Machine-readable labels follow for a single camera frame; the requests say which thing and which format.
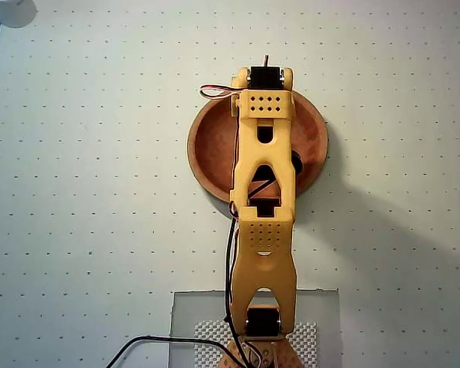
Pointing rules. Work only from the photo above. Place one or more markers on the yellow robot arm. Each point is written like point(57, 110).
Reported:
point(264, 237)

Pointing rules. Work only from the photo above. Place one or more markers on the brown wooden bowl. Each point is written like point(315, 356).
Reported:
point(310, 134)

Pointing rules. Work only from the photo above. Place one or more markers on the white anti-slip mat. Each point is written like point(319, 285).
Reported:
point(211, 337)

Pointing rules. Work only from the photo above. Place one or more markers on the white lamp shade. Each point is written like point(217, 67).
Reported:
point(7, 11)

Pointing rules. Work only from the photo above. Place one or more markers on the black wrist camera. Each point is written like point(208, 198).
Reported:
point(297, 161)

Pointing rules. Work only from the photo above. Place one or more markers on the grey metal base plate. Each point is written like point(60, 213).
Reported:
point(318, 306)

